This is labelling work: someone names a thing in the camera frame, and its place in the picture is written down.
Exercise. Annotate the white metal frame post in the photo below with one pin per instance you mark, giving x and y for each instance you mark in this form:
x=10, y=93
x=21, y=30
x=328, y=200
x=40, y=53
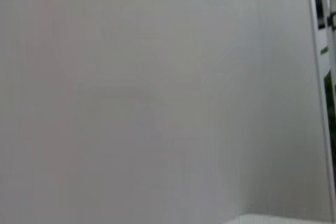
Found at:
x=319, y=77

